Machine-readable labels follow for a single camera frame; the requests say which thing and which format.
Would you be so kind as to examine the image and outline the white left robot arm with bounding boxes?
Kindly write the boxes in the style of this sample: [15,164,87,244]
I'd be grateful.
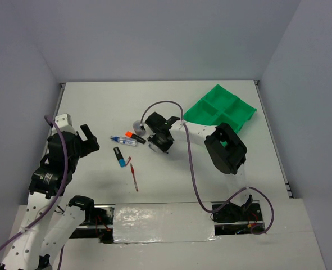
[0,124,99,269]

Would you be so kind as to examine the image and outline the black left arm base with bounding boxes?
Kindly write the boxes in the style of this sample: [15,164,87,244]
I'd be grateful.
[60,195,115,244]

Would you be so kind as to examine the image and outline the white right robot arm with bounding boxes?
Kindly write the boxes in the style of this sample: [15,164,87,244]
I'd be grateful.
[141,112,253,222]

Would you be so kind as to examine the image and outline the green compartment tray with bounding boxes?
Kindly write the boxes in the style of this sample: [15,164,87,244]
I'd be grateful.
[184,84,257,133]

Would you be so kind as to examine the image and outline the blue-capped black highlighter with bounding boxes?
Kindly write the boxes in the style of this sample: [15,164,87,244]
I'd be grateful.
[113,147,126,168]

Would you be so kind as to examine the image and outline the red gel pen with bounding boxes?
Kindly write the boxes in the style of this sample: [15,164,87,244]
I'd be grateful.
[130,163,139,192]

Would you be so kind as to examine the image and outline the clear jar of paper clips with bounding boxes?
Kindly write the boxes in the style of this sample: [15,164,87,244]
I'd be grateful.
[133,120,146,136]

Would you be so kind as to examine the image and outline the right aluminium table rail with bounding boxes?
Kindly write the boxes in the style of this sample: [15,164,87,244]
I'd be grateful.
[253,80,294,199]

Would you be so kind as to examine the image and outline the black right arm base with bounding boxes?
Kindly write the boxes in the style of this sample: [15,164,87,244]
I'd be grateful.
[210,195,265,236]

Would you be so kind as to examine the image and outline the silver tape sheet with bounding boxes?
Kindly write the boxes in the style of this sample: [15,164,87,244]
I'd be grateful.
[113,202,217,244]

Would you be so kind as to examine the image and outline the clear blue-capped spray bottle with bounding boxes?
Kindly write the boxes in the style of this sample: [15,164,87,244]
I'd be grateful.
[110,136,138,147]

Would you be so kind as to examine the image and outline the orange-capped black highlighter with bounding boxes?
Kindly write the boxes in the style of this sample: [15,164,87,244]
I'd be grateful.
[125,131,146,144]

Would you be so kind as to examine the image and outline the aluminium table edge rail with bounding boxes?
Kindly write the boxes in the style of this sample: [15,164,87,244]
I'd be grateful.
[43,83,66,154]

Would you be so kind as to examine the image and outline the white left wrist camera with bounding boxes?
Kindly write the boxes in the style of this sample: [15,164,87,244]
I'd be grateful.
[54,113,72,130]

